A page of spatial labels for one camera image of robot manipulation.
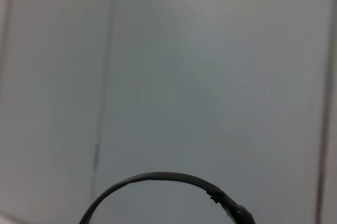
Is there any black round teapot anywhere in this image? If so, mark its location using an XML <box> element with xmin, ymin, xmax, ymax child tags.
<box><xmin>78</xmin><ymin>171</ymin><xmax>256</xmax><ymax>224</ymax></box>

